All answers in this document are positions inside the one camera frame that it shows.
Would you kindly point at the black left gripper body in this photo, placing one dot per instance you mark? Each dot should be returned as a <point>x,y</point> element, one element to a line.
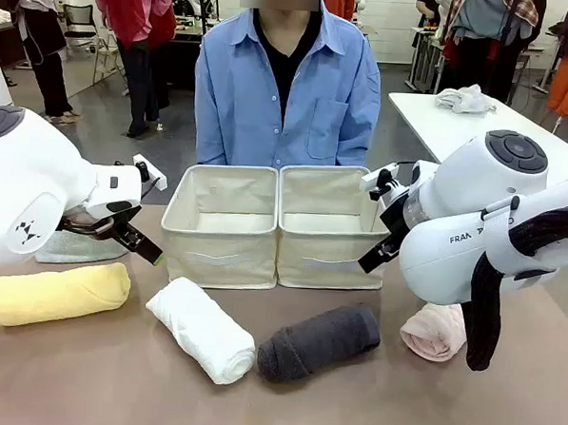
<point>122,218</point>

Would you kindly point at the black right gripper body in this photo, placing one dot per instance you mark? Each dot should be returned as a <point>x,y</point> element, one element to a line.
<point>398,218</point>

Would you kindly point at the teal towel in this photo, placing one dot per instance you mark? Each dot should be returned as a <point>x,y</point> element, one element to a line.
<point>67,251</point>

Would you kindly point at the pink towel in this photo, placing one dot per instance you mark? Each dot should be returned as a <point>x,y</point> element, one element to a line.
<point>432,334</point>

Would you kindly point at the white towel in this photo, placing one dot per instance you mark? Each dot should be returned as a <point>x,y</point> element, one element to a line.
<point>202,327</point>

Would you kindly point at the dark grey towel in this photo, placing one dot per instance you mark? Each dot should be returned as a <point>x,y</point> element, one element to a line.
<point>315,340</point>

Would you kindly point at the yellow towel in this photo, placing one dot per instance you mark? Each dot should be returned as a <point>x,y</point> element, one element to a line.
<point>51,293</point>

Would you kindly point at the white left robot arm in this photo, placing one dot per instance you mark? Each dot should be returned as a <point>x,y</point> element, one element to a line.
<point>33,185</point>

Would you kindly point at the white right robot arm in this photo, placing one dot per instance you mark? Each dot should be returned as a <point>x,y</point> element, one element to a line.
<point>459,240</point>

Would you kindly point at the cream fabric storage basket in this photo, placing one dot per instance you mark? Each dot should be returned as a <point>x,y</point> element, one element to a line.
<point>215,256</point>
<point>319,267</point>

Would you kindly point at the white side table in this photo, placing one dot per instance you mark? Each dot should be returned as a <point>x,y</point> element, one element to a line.
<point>460,131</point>

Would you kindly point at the white crumpled cloth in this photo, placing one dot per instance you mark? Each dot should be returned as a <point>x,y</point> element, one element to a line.
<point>463,100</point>

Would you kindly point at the grey metal background table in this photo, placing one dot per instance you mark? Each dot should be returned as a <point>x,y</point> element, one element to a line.
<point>425,58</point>

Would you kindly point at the person torso blue shirt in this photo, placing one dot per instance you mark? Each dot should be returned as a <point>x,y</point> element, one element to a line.
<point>242,91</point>

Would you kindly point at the bystander in red jacket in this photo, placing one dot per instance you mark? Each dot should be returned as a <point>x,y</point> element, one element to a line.
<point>141,33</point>

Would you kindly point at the bystander in dark trousers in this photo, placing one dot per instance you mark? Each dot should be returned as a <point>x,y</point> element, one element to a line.
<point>511,67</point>

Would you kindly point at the bystander in black clothes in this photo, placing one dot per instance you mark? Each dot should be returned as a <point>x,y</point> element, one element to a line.
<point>47,43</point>

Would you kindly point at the black mesh office chair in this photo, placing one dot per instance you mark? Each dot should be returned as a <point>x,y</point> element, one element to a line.
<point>79,23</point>

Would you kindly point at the hanging blue shirt plaid scarf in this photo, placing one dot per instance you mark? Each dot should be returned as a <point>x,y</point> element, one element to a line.
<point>485,16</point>

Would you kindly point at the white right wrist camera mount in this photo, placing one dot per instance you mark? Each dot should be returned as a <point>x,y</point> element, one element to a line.
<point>378,177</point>

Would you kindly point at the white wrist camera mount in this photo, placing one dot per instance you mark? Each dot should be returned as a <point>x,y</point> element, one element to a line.
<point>153,173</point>
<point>378,177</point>

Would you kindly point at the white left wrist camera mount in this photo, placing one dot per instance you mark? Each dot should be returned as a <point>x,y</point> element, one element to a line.
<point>153,173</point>

